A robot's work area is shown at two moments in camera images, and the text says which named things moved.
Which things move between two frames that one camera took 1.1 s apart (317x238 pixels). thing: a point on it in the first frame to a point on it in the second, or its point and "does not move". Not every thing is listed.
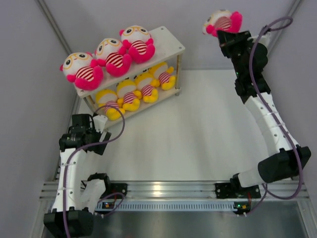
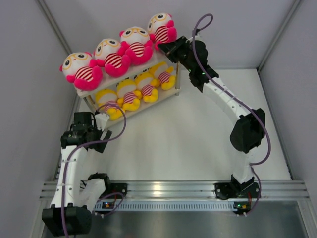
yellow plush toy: [108, 97] does not move
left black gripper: [97, 133] does not move
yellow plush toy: [146, 88] does not move
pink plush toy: [224, 21] to [160, 27]
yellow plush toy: [128, 97] does not move
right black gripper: [227, 39] to [168, 47]
